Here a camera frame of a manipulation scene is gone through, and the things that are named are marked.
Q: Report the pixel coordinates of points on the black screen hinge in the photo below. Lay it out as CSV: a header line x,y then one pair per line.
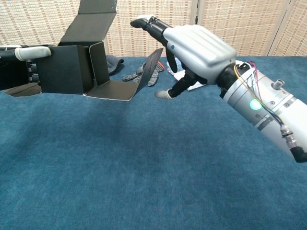
x,y
196,20

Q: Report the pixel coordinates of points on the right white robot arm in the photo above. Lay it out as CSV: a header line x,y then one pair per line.
x,y
271,119

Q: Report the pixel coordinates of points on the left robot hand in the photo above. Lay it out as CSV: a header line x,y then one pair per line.
x,y
31,52

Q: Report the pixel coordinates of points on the grey knit work glove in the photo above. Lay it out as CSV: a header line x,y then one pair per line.
x,y
153,76

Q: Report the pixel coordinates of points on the beige woven screen panel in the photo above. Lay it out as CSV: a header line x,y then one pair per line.
x,y
297,28
134,38
251,24
36,24

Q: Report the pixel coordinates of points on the black paper box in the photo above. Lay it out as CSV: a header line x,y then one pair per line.
x,y
62,69

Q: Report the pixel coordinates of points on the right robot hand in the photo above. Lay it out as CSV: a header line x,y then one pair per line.
x,y
199,50

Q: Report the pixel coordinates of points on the grey blue beanie hat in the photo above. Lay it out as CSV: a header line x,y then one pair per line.
x,y
114,64

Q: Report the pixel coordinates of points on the white tissue packet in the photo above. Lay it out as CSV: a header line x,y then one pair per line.
x,y
178,76

